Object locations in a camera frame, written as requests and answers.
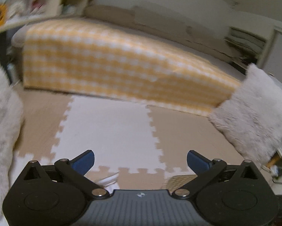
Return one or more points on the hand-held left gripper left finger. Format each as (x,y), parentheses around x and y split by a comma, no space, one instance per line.
(84,161)

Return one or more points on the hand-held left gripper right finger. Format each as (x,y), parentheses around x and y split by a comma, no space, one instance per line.
(196,160)

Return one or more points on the cream plastic slotted basket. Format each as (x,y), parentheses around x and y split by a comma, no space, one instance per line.
(178,182)

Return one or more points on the foam puzzle floor mat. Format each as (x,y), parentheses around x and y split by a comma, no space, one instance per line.
(108,127)

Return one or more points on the fluffy white pillow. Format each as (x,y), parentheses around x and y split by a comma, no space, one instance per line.
(2,122)
(249,113)

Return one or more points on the yellow checkered cover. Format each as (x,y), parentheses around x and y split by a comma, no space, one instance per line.
(108,63)

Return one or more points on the long wooden shelf unit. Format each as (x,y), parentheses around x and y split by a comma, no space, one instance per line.
(13,23)

